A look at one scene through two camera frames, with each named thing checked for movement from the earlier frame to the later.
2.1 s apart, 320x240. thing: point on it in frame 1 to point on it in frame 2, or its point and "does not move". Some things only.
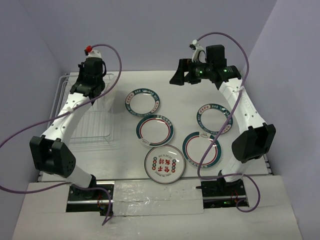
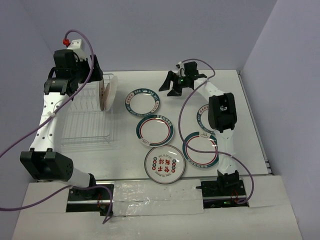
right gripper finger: (183, 69) to (170, 77)
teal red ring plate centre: (155, 130) does not move
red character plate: (164, 164) does not move
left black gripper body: (80, 78) to (82, 70)
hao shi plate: (142, 102) does not move
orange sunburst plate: (109, 99) does not move
